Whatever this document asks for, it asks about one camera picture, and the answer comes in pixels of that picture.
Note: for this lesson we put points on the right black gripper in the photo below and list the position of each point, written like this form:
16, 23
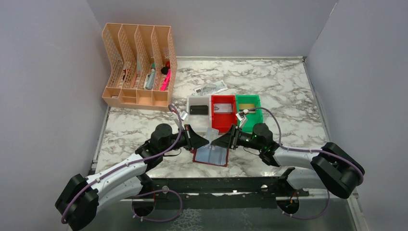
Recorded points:
228, 139

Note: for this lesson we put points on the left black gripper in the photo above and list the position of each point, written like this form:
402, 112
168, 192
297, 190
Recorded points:
194, 140

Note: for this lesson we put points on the red leather card holder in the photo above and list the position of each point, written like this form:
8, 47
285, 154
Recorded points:
211, 155

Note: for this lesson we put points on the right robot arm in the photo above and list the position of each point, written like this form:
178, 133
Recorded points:
329, 168

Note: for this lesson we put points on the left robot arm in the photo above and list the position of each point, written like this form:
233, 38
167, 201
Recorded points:
83, 197

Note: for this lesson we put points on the black credit card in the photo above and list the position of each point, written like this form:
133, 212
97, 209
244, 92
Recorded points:
199, 109

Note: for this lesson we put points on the silver credit card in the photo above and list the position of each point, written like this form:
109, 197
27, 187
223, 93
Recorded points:
222, 108

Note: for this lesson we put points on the gold credit card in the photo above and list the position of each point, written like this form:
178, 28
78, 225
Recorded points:
245, 106

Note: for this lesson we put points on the red plastic bin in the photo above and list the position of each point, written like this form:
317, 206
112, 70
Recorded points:
223, 122

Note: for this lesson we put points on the white plastic bin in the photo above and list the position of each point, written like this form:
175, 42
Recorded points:
199, 123

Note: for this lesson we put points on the green plastic bin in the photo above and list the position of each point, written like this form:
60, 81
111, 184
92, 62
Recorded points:
253, 117

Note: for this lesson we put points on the paper receipts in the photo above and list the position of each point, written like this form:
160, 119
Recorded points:
210, 88

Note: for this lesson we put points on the pink highlighter pen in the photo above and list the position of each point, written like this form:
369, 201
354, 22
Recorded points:
166, 71

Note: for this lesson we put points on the grey green marker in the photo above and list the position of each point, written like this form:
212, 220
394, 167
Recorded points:
150, 78

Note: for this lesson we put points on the peach plastic file organizer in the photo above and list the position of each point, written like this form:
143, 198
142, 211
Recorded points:
131, 50

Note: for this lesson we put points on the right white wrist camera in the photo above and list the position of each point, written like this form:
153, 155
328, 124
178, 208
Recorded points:
241, 115

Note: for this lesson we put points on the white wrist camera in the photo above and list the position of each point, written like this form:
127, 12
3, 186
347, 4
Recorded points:
241, 115
183, 115

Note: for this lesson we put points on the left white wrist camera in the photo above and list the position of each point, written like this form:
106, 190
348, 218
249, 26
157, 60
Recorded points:
183, 115

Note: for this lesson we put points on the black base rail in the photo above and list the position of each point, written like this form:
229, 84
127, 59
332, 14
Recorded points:
216, 193

